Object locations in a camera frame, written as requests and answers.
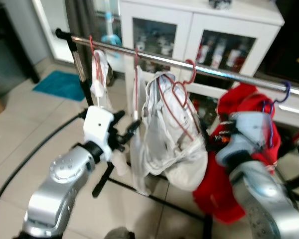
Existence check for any clothes rack post black joint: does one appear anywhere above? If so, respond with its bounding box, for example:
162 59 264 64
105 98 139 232
55 28 94 108

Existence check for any grey brown curtain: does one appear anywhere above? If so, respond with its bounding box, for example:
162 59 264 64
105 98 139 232
65 0 99 63

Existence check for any dark grey cabinet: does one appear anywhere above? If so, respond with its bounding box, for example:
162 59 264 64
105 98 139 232
0 0 41 98

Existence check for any chrome clothes rack rail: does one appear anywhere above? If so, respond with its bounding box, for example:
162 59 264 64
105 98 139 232
70 34 299 98

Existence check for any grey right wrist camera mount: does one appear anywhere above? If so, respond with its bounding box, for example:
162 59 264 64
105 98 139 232
228 112 276 162

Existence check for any red garment with white trim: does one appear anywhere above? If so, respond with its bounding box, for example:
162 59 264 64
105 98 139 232
192 83 284 225

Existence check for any black cabinet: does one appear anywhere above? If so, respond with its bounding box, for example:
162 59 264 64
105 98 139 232
259 0 299 86

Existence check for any small dark ornament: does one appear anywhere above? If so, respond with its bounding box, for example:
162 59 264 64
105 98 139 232
209 0 233 10

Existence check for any cream white shirt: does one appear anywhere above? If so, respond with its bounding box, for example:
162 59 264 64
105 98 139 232
139 71 210 191

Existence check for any red wire clothes hanger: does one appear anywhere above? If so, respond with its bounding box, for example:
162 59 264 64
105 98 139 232
157 59 200 142
133 47 141 120
88 34 109 88

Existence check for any teal floor mat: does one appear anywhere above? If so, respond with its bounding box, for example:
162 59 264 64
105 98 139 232
32 70 86 103

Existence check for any white glass door cabinet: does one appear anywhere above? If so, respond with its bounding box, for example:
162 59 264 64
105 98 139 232
117 0 299 131

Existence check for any purple clothes hanger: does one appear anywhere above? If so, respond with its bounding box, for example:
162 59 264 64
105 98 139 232
261 81 292 150

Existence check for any black clothes rack base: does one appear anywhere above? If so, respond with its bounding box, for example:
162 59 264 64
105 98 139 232
92 162 214 239

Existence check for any white blue standing appliance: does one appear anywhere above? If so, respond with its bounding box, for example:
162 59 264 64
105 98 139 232
101 11 123 46

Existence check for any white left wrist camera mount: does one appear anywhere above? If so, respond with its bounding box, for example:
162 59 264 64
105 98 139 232
83 106 115 163

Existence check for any white sliding door frame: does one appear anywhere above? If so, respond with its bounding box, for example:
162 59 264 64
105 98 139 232
31 0 75 64

